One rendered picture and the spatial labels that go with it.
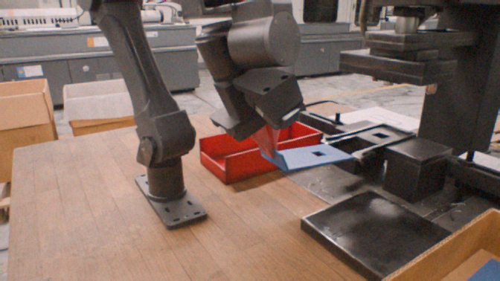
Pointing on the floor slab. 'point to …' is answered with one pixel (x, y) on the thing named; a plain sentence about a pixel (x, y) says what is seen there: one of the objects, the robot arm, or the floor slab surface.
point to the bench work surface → (291, 265)
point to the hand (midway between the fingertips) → (270, 152)
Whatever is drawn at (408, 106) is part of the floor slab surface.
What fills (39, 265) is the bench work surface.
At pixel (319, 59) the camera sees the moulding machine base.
